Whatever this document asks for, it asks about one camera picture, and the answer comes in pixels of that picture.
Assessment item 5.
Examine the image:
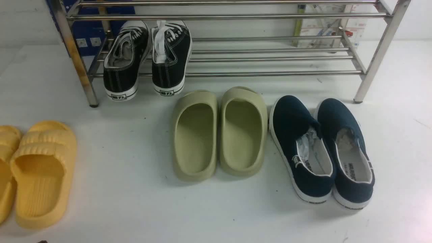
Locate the navy slip-on shoe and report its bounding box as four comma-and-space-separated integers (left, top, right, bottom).
269, 95, 336, 204
315, 98, 375, 210

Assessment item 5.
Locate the stainless steel shoe rack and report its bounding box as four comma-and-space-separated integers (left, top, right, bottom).
48, 0, 411, 108

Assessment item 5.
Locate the blue box behind rack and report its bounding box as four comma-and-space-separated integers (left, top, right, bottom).
45, 0, 135, 56

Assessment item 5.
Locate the left olive green slipper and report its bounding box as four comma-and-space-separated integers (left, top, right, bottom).
172, 90, 218, 182

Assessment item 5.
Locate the olive green slipper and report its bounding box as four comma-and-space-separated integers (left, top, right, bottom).
172, 90, 218, 182
219, 86, 268, 177

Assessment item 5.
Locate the right olive green slipper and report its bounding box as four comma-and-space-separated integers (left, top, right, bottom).
219, 86, 268, 177

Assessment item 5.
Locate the right black canvas sneaker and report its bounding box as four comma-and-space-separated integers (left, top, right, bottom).
151, 20, 192, 97

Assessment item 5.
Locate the black canvas sneaker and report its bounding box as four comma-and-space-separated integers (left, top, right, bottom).
103, 20, 152, 102
151, 20, 192, 97

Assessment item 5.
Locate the left black canvas sneaker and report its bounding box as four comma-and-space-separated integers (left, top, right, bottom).
103, 20, 152, 102

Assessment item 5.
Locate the white printed cardboard box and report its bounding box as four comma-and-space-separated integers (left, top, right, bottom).
293, 4, 372, 48

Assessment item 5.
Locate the right yellow slide sandal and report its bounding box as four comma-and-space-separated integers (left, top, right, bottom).
10, 120, 77, 230

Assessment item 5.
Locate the yellow slide sandal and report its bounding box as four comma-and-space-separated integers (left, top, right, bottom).
0, 126, 22, 223
10, 120, 77, 230

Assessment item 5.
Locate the left yellow slide sandal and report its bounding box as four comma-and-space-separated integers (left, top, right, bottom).
0, 126, 22, 223

